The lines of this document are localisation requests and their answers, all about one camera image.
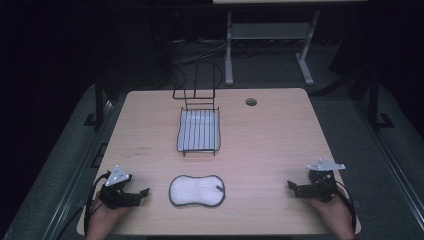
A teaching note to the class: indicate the aluminium floor rail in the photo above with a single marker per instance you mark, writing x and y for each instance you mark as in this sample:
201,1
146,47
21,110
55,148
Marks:
390,160
76,176

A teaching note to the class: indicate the white sponge with dark rim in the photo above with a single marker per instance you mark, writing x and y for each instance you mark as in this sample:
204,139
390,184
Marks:
196,191

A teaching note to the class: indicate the person's left hand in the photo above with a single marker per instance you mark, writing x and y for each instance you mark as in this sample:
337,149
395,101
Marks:
105,220

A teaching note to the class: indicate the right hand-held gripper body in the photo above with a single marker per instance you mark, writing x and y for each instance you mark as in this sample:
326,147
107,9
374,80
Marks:
321,185

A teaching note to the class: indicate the white metal stand frame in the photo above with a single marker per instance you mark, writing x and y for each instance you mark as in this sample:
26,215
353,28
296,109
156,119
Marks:
266,30

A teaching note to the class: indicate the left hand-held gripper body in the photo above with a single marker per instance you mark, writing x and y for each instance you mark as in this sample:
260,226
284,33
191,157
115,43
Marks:
115,193

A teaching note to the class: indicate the white ribbed drip tray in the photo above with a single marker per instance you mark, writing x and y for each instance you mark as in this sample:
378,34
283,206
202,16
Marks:
198,130

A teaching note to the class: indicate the black metal post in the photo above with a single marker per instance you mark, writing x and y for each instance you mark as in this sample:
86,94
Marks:
374,103
99,103

